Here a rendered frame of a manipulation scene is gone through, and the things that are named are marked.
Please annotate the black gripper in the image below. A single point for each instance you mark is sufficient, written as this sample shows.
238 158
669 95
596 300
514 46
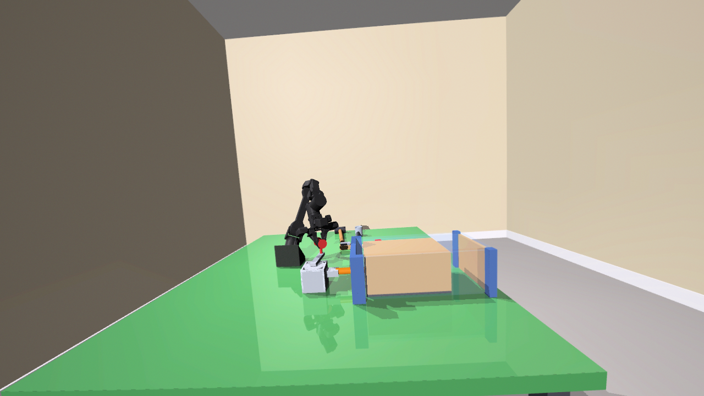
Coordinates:
312 231

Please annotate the blue rectangular frame bar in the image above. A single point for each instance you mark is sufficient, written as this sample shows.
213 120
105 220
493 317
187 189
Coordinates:
354 283

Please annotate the mallet with orange handle and dark grey head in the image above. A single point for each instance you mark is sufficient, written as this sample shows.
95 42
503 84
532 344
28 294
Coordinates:
340 230

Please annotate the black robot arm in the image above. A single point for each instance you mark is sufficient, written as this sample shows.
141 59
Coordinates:
310 192

